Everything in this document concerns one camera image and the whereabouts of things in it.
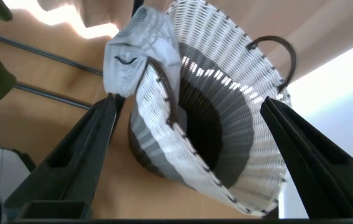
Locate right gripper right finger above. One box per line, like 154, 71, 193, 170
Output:
259, 96, 353, 219

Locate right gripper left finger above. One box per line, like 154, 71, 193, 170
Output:
2, 93, 118, 220

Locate pale grey shorts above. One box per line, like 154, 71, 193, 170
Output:
102, 5, 182, 98

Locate white laundry basket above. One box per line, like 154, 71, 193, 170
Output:
128, 0, 298, 218

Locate black clothes rack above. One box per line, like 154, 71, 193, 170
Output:
0, 0, 145, 125

